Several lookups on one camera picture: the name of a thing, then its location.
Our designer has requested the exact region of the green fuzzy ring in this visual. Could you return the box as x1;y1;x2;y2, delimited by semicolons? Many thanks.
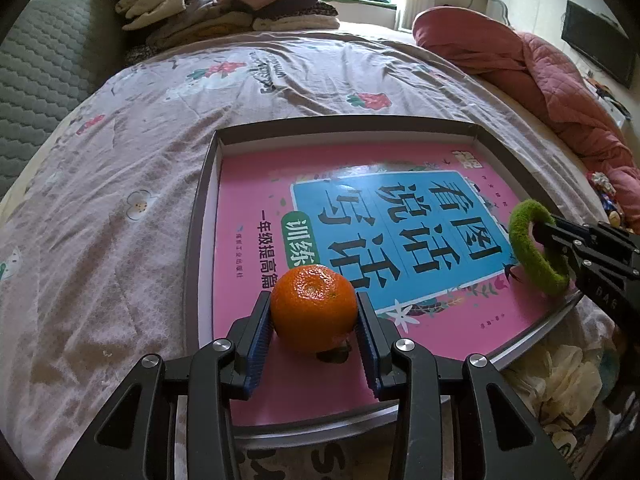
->
509;200;571;297

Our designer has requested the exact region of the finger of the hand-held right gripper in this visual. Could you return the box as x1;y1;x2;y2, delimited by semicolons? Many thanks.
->
549;213;640;262
531;221;627;292

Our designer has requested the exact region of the cream sheer scarf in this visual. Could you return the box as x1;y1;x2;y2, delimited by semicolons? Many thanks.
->
502;337;608;438

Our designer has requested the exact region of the orange mandarin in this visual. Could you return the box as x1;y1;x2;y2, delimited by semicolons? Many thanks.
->
270;266;360;355

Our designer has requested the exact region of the pink book with blue label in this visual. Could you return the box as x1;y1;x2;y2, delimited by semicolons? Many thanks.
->
212;141;583;441

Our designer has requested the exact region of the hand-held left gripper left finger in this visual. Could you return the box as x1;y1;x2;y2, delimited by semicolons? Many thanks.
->
57;290;275;480

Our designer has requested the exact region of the grey quilted headboard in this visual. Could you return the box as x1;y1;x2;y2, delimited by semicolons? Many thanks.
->
0;0;132;202

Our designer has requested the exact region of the floral printed bed sheet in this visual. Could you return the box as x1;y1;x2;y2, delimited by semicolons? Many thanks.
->
0;27;640;480

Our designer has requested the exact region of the black flat television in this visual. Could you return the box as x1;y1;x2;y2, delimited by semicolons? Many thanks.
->
561;0;637;91

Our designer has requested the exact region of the pink quilt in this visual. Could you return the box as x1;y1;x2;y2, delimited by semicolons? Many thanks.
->
412;6;640;221

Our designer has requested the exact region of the grey shallow box tray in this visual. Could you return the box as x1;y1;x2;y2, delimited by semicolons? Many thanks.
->
186;115;586;443

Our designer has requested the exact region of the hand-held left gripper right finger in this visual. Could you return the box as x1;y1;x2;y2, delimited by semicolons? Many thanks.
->
354;291;576;480

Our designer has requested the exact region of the colourful small trinket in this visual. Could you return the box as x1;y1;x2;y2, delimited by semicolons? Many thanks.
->
587;172;619;197

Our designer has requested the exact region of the pile of folded clothes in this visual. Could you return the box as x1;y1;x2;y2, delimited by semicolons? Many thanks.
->
107;0;342;50

